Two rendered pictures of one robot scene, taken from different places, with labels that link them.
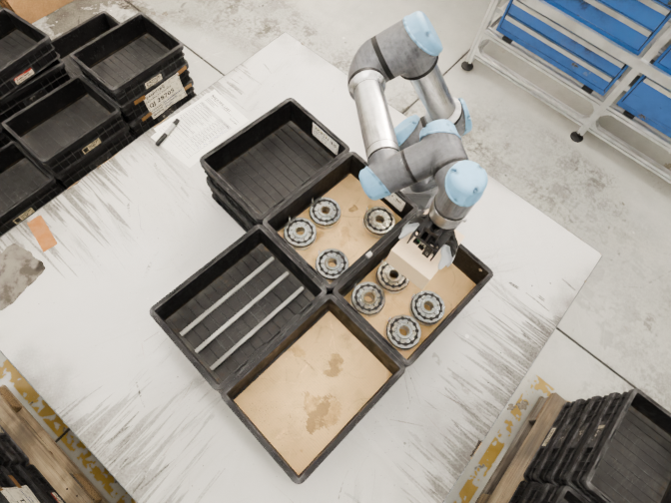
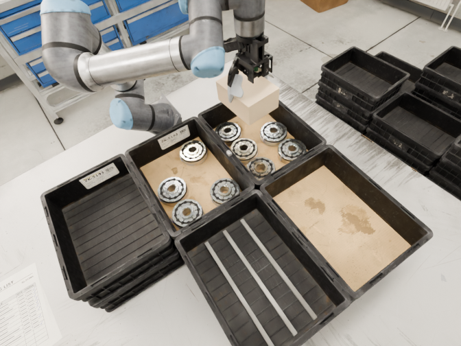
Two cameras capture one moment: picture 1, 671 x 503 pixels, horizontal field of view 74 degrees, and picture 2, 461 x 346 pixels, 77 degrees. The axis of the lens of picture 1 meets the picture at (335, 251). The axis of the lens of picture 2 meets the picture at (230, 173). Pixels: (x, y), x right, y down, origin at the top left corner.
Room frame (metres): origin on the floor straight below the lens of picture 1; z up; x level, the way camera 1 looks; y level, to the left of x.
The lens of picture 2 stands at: (0.26, 0.44, 1.70)
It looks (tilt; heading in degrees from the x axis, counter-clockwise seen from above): 55 degrees down; 299
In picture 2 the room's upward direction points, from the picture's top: 9 degrees counter-clockwise
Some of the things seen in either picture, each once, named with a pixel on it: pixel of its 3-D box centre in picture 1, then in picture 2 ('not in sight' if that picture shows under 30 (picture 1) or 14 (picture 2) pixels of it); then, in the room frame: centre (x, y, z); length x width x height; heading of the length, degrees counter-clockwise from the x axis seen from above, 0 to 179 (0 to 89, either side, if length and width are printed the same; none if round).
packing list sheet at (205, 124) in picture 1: (200, 125); (13, 318); (1.07, 0.61, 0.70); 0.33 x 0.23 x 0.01; 150
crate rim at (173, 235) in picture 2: (341, 217); (186, 169); (0.67, 0.00, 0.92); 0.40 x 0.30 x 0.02; 145
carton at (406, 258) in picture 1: (424, 249); (247, 94); (0.53, -0.23, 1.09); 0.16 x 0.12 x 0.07; 150
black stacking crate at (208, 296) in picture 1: (243, 306); (256, 274); (0.35, 0.23, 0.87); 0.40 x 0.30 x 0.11; 145
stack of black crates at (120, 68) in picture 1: (143, 86); not in sight; (1.48, 1.09, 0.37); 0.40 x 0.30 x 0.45; 149
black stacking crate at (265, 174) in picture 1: (277, 165); (109, 224); (0.85, 0.25, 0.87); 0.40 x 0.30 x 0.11; 145
